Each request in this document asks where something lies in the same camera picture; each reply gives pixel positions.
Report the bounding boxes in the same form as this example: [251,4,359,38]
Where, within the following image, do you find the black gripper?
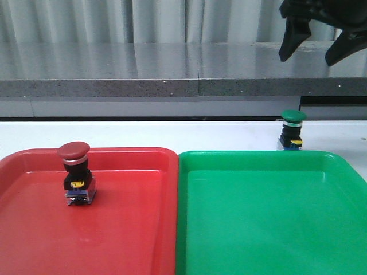
[279,0,366,66]

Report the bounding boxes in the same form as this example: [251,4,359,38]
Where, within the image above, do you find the red mushroom push button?
[57,141,97,206]

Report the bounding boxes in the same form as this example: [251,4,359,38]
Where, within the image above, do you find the green mushroom push button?
[278,109,307,151]

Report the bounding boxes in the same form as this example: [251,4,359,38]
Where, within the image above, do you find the grey stone countertop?
[1,42,366,120]

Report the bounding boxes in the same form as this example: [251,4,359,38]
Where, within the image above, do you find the green plastic tray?
[176,151,366,274]

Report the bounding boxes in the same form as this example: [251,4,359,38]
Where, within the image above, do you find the red plastic tray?
[1,147,178,274]

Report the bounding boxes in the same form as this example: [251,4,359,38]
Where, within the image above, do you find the grey pleated curtain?
[0,0,343,45]

